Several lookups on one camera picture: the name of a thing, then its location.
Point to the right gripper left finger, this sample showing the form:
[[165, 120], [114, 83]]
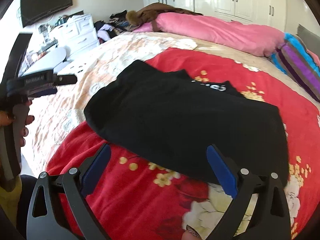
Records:
[[45, 215]]

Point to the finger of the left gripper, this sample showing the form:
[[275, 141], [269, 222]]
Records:
[[62, 80]]

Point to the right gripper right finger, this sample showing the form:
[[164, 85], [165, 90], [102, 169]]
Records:
[[270, 218]]

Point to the black orange sweater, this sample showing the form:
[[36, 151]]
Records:
[[170, 120]]

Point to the pile of clothes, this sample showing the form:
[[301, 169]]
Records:
[[116, 25]]

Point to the left hand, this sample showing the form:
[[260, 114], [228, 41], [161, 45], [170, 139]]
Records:
[[14, 132]]

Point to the right hand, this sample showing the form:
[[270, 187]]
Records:
[[190, 234]]

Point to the white drawer chest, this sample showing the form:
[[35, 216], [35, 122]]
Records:
[[76, 35]]

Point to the red floral blanket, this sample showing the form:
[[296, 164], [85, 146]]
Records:
[[137, 199]]

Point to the brown fur-trimmed coat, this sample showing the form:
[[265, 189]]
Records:
[[149, 14]]

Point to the striped colourful pillow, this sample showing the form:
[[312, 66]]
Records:
[[300, 64]]

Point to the pink duvet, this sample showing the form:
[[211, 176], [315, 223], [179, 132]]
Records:
[[258, 40]]

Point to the grey headboard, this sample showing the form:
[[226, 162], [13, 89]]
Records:
[[311, 40]]

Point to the black wall television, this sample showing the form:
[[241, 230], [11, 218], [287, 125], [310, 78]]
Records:
[[33, 11]]

